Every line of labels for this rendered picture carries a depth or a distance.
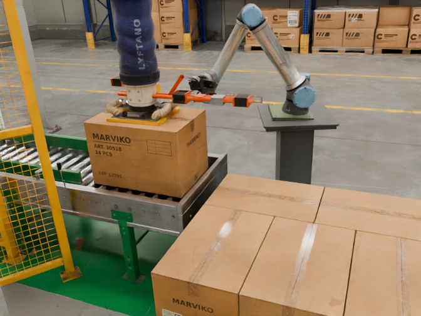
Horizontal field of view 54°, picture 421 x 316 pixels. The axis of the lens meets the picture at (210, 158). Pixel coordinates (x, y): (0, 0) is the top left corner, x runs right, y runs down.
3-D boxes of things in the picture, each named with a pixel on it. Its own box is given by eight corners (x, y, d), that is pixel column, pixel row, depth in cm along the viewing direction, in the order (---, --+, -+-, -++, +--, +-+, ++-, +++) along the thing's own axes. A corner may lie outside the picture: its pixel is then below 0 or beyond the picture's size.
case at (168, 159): (93, 183, 256) (83, 121, 239) (128, 157, 289) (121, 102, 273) (181, 198, 235) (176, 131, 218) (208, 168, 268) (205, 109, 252)
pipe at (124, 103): (106, 114, 239) (105, 105, 236) (128, 101, 260) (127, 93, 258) (160, 118, 228) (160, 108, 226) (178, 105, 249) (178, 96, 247)
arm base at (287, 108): (280, 105, 307) (282, 92, 303) (307, 106, 306) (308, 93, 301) (282, 115, 290) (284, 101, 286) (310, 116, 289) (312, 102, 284)
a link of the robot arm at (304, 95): (316, 93, 282) (255, -3, 256) (321, 101, 266) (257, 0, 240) (296, 105, 286) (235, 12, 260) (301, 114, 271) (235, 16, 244)
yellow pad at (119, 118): (106, 121, 239) (104, 113, 236) (114, 116, 247) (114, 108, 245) (159, 126, 228) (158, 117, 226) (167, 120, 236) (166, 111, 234)
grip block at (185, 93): (171, 103, 231) (170, 93, 228) (178, 98, 239) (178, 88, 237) (185, 105, 228) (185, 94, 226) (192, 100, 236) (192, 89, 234)
